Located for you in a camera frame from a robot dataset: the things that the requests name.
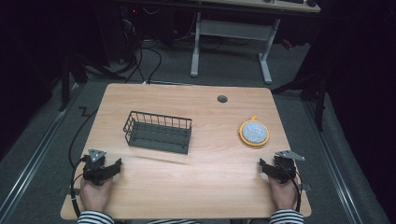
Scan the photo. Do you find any dark wire basket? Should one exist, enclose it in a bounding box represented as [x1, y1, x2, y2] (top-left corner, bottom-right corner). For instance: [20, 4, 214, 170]
[122, 110, 193, 155]

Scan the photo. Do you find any person's striped shirt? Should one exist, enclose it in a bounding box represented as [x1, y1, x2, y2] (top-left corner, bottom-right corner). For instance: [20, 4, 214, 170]
[146, 218, 202, 224]

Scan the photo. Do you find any round yellow-rimmed speckled scrubber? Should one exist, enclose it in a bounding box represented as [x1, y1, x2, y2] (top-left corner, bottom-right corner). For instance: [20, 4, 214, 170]
[238, 115, 271, 147]

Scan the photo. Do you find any dark metal stand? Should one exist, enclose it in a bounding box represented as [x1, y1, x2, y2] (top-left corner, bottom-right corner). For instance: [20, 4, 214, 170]
[57, 54, 90, 113]
[270, 69, 330, 133]

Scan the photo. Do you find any metal floor rail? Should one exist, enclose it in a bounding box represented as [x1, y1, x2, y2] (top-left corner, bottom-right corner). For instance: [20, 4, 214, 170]
[0, 83, 86, 218]
[302, 100, 364, 224]

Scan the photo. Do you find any black floor cable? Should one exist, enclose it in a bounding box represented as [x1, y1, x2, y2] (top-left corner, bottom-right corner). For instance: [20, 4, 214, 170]
[68, 106, 99, 169]

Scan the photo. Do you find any bundle of black floor cables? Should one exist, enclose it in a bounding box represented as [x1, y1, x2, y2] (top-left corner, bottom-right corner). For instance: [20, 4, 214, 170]
[120, 18, 163, 85]

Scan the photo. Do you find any hand-held gripper black cable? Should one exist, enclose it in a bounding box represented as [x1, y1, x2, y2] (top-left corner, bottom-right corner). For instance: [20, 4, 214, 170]
[279, 161, 303, 214]
[69, 155, 92, 219]

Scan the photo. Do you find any right hand-held gripper black cable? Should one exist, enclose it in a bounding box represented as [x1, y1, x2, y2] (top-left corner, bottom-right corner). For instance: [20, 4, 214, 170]
[279, 161, 303, 214]

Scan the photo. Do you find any grey-legged background desk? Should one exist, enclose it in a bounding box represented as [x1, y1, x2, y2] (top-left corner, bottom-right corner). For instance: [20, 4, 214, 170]
[189, 0, 322, 85]

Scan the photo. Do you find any left hand-held gripper black cable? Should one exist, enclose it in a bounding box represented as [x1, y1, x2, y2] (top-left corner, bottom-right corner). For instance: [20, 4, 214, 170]
[69, 155, 92, 219]

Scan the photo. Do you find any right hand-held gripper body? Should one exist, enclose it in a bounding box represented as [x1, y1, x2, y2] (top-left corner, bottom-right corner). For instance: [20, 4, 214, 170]
[273, 149, 306, 185]

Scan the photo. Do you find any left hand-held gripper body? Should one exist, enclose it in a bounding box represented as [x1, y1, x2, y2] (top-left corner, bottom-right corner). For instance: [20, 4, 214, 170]
[81, 148, 109, 187]

